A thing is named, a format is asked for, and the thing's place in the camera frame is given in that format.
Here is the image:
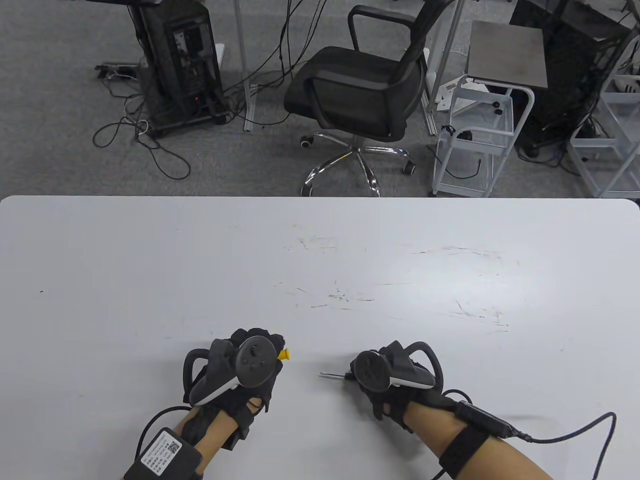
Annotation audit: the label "white wire cart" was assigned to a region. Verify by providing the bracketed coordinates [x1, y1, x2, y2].
[431, 74, 536, 198]

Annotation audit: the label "black braided cable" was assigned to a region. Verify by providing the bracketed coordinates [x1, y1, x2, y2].
[520, 411, 618, 480]

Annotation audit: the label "black open computer tower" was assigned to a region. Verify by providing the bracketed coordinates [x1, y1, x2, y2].
[114, 0, 228, 139]

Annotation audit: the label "black labelled wrist camera box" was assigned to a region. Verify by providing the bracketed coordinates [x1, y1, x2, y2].
[123, 426, 205, 480]

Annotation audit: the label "white desk leg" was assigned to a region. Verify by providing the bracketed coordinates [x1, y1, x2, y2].
[423, 0, 473, 137]
[234, 0, 262, 133]

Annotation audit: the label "white paper booklet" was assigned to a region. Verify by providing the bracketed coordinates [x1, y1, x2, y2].
[434, 77, 482, 112]

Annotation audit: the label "black floor cables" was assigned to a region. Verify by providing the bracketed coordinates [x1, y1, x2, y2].
[92, 75, 193, 181]

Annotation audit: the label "grey square board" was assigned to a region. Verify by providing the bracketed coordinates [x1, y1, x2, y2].
[465, 20, 549, 91]

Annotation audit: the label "person's left forearm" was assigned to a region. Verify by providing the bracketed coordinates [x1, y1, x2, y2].
[191, 406, 239, 463]

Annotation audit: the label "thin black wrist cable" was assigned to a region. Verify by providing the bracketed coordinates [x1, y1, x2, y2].
[135, 405, 194, 453]

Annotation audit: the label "black right hand controller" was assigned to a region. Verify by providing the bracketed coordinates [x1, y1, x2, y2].
[350, 340, 446, 393]

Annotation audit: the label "black wrist strap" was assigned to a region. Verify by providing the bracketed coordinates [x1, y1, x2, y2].
[438, 429, 494, 477]

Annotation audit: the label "black computer rack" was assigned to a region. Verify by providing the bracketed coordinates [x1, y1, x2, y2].
[509, 0, 633, 162]

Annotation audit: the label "person's right hand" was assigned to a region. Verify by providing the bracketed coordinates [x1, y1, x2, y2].
[348, 352, 458, 433]

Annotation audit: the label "person's left hand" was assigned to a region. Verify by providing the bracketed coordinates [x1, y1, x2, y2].
[182, 327, 286, 451]

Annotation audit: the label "black hand controller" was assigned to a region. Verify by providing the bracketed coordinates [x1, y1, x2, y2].
[182, 335, 279, 407]
[350, 340, 446, 393]

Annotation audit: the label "black office chair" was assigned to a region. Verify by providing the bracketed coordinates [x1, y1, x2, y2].
[283, 0, 452, 198]

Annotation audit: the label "white metal shelf cart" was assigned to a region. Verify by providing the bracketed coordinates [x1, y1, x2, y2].
[567, 37, 640, 199]

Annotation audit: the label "person's right forearm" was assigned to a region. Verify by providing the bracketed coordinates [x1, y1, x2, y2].
[403, 399, 557, 480]

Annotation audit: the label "black power strip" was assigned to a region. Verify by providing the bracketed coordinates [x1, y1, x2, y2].
[94, 62, 139, 80]

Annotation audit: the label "black wrist sensor module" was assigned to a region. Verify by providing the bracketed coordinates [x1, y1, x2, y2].
[454, 399, 524, 441]

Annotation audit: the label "black left hand controller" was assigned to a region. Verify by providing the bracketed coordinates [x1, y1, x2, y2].
[182, 335, 279, 407]

